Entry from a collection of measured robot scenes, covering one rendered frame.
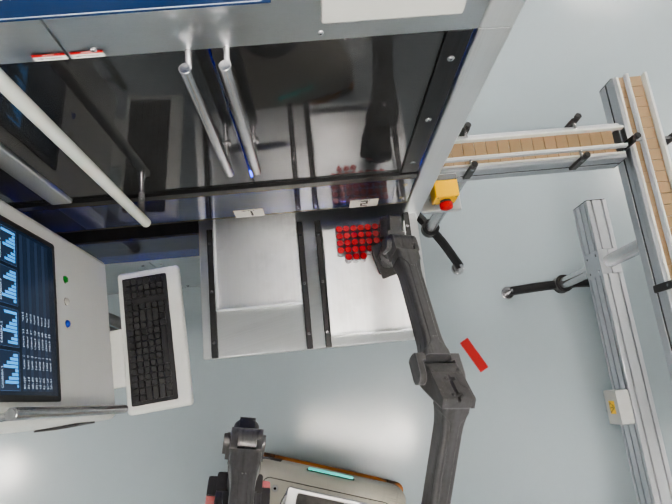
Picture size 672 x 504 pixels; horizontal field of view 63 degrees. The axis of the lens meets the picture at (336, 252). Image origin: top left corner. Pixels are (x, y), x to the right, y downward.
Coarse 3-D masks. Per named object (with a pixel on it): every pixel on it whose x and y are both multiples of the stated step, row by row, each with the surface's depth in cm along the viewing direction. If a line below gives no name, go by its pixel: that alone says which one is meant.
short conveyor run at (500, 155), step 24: (576, 120) 177; (456, 144) 179; (480, 144) 179; (504, 144) 179; (528, 144) 179; (552, 144) 180; (576, 144) 180; (600, 144) 180; (624, 144) 176; (456, 168) 176; (480, 168) 177; (504, 168) 178; (528, 168) 180; (552, 168) 182; (576, 168) 181; (600, 168) 186
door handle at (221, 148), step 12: (192, 60) 87; (180, 72) 83; (192, 72) 84; (192, 84) 86; (192, 96) 89; (204, 108) 93; (204, 120) 96; (216, 132) 102; (216, 144) 106; (228, 144) 120; (228, 156) 119; (228, 168) 117
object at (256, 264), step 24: (264, 216) 177; (288, 216) 177; (216, 240) 174; (240, 240) 174; (264, 240) 175; (288, 240) 175; (216, 264) 172; (240, 264) 172; (264, 264) 173; (288, 264) 173; (216, 288) 168; (240, 288) 170; (264, 288) 171; (288, 288) 171
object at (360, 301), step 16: (336, 256) 174; (352, 256) 174; (368, 256) 174; (336, 272) 172; (352, 272) 172; (368, 272) 172; (336, 288) 171; (352, 288) 171; (368, 288) 171; (384, 288) 171; (400, 288) 171; (336, 304) 170; (352, 304) 170; (368, 304) 170; (384, 304) 170; (400, 304) 170; (336, 320) 168; (352, 320) 168; (368, 320) 169; (384, 320) 169; (400, 320) 169; (336, 336) 166
